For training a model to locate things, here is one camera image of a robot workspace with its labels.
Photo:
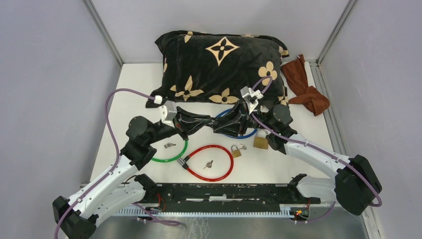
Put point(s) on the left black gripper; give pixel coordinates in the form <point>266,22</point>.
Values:
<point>187,124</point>

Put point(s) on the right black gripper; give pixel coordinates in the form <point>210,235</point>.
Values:
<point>225,127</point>

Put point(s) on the blue cable lock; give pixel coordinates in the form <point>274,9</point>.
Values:
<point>247,135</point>

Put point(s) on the green cable lock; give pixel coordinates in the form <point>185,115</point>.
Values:
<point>178,155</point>

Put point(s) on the small brass padlock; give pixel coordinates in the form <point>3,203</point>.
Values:
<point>235,151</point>

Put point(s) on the large brass padlock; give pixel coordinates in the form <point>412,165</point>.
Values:
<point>260,141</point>

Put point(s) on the small silver keys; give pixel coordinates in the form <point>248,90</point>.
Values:
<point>169,145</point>

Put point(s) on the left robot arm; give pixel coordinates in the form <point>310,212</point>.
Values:
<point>79,215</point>

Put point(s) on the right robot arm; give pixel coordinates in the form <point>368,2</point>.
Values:
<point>351,180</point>

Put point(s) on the red lock keys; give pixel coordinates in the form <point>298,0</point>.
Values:
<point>208,164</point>

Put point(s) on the small padlock keys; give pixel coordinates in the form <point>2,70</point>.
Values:
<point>242,146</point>

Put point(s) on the black floral pillow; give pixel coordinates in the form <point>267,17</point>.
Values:
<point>213,68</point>

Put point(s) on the brown cloth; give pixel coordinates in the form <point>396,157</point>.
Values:
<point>306,95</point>

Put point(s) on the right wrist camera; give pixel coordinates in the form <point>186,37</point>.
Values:
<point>251,98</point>

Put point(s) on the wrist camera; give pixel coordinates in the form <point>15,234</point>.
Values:
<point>251,98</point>
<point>168,112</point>

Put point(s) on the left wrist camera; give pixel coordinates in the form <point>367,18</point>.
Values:
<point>168,112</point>

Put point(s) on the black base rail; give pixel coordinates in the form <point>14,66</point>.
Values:
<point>225,198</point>

